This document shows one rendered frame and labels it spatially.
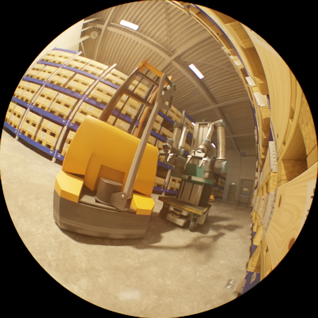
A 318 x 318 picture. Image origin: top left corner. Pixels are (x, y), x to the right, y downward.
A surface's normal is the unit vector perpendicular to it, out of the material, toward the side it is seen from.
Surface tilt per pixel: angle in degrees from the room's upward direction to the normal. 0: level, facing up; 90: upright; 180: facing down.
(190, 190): 90
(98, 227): 90
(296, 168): 90
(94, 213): 90
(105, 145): 74
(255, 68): 180
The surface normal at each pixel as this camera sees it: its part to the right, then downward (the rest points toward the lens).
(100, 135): 0.63, -0.26
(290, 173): -0.77, -0.34
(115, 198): -0.17, -0.25
